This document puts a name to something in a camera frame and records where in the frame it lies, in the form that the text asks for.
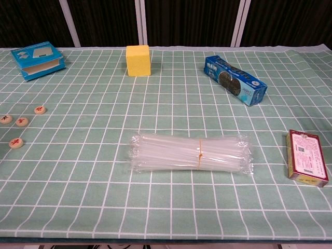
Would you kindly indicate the blue kitchen scale box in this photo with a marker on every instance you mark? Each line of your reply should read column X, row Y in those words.
column 39, row 53

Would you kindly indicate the red playing card box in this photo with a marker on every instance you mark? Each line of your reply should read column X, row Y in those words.
column 307, row 158

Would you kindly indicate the round wooden chess piece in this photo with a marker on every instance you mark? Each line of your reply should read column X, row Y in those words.
column 22, row 121
column 40, row 110
column 5, row 119
column 16, row 143

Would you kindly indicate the clear wrapped straw bundle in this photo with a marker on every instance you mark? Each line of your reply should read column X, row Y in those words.
column 176, row 155

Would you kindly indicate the yellow sponge cube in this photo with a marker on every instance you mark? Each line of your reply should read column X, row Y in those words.
column 138, row 62

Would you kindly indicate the white partition frame post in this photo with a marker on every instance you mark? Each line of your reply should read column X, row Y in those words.
column 141, row 22
column 69, row 24
column 239, row 23

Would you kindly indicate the blue cookie box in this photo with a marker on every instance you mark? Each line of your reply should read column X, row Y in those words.
column 233, row 77

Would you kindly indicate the yellow rubber band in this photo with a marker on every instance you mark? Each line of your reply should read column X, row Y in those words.
column 200, row 155

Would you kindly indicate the green checked tablecloth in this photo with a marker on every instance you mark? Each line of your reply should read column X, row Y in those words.
column 103, row 116

